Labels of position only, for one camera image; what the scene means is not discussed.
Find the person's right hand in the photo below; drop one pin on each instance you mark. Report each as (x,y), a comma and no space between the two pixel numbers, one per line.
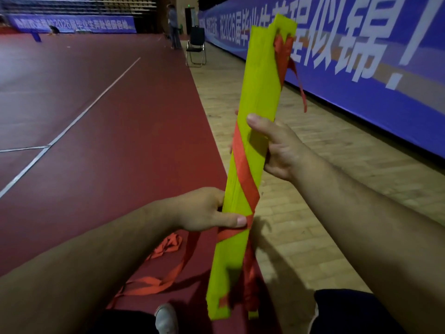
(285,153)

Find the person's left hand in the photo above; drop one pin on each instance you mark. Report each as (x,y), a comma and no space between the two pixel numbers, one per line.
(201,212)

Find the person's left forearm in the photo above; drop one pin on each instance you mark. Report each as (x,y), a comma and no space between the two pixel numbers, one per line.
(76,271)

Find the person's right forearm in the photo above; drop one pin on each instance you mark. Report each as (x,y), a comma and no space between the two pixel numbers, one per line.
(382,233)

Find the white left shoe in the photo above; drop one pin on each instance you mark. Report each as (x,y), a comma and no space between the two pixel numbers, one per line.
(167,320)

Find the black left trouser leg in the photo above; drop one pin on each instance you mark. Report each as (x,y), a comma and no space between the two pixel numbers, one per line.
(121,323)

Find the black trouser leg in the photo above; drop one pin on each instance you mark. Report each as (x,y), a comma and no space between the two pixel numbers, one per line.
(354,313)
(121,323)

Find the black folding chair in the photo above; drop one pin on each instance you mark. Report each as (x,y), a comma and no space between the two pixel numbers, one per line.
(197,38)

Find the black right trouser leg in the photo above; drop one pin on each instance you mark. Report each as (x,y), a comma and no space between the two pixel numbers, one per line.
(354,313)

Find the blue banner with white print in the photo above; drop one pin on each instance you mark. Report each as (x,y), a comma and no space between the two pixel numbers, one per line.
(104,25)
(31,23)

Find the small blue stand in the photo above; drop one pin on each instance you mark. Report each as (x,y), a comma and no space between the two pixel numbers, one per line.
(36,37)

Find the rows of bleacher seats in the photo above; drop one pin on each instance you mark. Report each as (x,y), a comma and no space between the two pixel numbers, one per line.
(69,5)

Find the low red barrier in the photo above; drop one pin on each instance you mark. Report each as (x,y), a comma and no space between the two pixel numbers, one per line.
(7,30)

